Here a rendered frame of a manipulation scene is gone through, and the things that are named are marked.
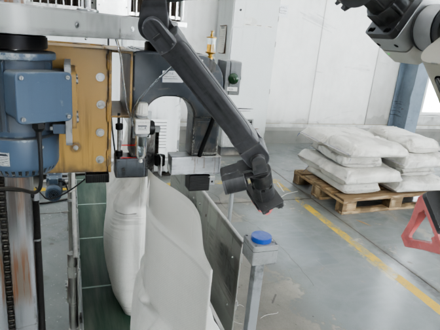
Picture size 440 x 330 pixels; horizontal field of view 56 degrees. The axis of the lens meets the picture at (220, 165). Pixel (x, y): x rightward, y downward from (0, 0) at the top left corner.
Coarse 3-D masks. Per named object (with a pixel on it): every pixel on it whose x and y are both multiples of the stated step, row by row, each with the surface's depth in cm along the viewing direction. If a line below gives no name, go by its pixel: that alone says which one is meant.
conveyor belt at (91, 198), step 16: (80, 176) 284; (80, 192) 257; (96, 192) 259; (80, 208) 235; (96, 208) 237; (80, 224) 217; (96, 224) 219; (80, 240) 201; (96, 240) 202; (80, 256) 203; (96, 256) 189; (96, 272) 176; (96, 288) 166; (96, 304) 156; (112, 304) 157; (96, 320) 148; (112, 320) 149; (128, 320) 150
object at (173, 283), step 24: (168, 192) 97; (168, 216) 99; (192, 216) 88; (168, 240) 76; (192, 240) 89; (144, 264) 90; (168, 264) 77; (192, 264) 70; (144, 288) 91; (168, 288) 78; (192, 288) 71; (144, 312) 89; (168, 312) 79; (192, 312) 72
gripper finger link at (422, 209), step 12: (432, 192) 45; (420, 204) 45; (432, 204) 44; (420, 216) 47; (432, 216) 44; (408, 228) 49; (432, 228) 44; (408, 240) 49; (420, 240) 48; (432, 240) 44; (432, 252) 45
